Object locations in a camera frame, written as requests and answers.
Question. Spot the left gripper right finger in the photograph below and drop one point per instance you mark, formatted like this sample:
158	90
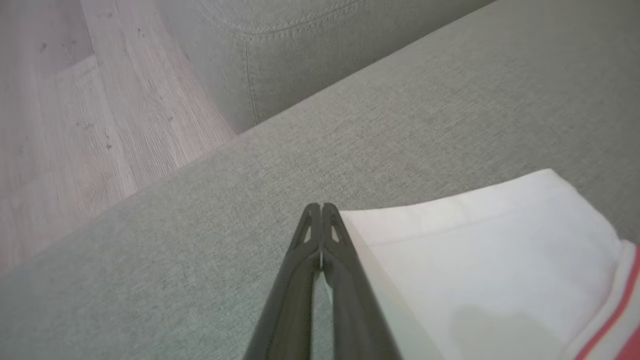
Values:
355	310

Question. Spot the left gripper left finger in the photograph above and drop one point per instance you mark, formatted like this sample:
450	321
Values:
290	300

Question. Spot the red basketball jersey white sleeves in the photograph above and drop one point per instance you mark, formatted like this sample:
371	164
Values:
500	260

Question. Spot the large grey sofa seat cushion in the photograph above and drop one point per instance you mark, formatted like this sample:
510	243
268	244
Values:
400	125

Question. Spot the small grey sofa cushion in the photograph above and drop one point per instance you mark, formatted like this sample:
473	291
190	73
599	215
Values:
280	60

